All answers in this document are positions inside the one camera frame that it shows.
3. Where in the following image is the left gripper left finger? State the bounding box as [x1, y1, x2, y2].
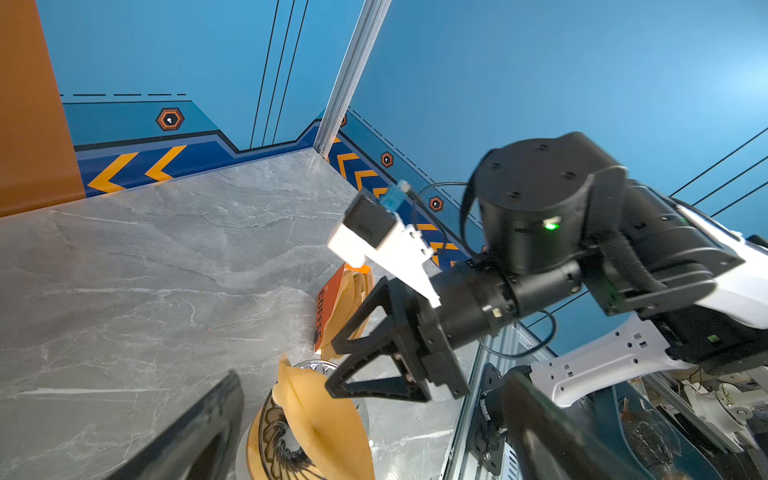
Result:
[109, 370, 244, 479]

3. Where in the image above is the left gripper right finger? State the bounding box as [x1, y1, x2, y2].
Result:
[501, 367, 645, 479]

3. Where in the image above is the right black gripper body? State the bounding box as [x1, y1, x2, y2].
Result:
[416, 260, 583, 400]

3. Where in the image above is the black ribbed coffee dripper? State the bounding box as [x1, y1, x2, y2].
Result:
[257, 393, 323, 479]

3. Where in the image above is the wooden ring dripper stand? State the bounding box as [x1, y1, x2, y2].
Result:
[245, 410, 268, 480]

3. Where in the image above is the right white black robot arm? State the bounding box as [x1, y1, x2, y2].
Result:
[326, 132, 767, 408]

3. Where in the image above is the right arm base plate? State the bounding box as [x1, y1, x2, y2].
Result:
[467, 363, 506, 476]

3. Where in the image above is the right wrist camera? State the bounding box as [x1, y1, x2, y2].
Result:
[326, 179, 442, 308]

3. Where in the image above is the right aluminium corner post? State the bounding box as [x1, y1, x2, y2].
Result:
[313, 0, 392, 158]

